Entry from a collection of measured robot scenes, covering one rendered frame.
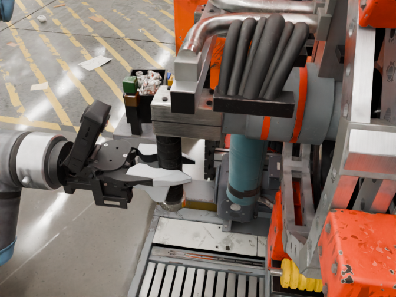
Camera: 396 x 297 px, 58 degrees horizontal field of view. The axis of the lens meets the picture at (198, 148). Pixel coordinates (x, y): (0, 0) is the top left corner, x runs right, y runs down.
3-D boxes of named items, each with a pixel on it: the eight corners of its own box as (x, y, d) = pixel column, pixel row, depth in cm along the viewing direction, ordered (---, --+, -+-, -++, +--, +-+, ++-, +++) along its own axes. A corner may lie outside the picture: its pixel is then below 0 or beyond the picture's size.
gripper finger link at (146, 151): (195, 171, 60) (141, 171, 60) (195, 144, 56) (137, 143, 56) (195, 184, 57) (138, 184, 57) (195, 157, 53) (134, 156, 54)
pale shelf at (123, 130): (160, 145, 122) (159, 138, 120) (113, 141, 124) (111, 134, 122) (183, 84, 155) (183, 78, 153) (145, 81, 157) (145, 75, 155)
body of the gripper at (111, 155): (144, 177, 61) (77, 170, 63) (138, 137, 56) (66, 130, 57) (131, 211, 55) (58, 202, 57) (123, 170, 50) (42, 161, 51)
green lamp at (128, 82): (135, 93, 110) (134, 82, 107) (123, 92, 110) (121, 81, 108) (139, 87, 113) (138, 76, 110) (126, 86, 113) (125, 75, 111)
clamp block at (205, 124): (220, 142, 46) (223, 107, 42) (152, 136, 47) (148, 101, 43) (224, 120, 50) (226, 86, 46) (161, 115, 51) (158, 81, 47)
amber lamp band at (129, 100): (137, 107, 113) (135, 96, 110) (125, 106, 113) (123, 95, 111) (141, 101, 116) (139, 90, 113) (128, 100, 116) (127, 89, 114)
